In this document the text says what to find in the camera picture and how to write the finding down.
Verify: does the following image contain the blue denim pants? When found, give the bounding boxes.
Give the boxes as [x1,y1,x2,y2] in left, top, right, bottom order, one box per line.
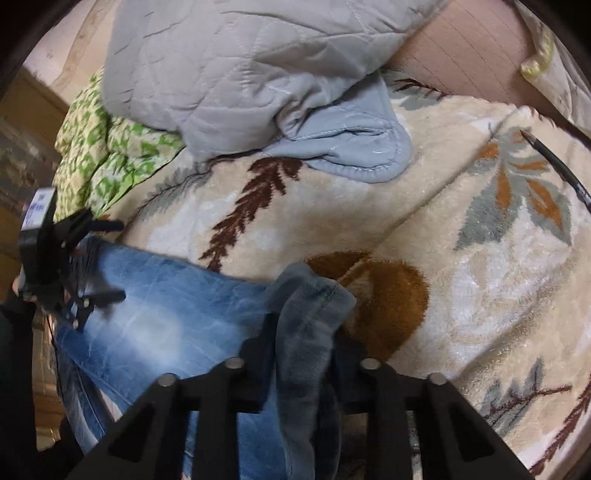
[52,235,357,480]

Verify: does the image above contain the green patterned quilt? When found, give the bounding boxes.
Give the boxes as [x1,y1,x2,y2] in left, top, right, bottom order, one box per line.
[54,67,186,220]

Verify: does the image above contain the pink headboard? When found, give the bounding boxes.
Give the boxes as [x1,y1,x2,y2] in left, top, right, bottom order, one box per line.
[385,0,559,114]

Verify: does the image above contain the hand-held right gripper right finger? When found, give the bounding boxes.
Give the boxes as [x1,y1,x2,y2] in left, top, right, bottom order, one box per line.
[333,333,535,480]

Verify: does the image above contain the person's left hand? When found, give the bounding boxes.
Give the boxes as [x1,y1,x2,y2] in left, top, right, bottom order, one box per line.
[11,272,33,303]

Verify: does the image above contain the grey quilted comforter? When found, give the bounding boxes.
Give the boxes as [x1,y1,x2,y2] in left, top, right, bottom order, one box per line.
[100,0,451,184]

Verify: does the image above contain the cream floral pillow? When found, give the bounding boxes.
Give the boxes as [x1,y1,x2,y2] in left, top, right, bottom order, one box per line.
[515,0,591,125]

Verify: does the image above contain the cream leaf-print fleece blanket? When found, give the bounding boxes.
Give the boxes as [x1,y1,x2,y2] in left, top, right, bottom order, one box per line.
[95,69,591,480]

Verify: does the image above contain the black cable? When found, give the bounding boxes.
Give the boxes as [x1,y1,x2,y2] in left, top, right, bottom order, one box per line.
[520,129,591,204]

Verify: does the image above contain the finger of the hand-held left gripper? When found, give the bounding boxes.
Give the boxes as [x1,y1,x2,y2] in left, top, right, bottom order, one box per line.
[55,209,124,259]
[60,284,126,334]

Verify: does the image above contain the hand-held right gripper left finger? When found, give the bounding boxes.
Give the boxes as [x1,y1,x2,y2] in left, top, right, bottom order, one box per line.
[68,315,280,480]

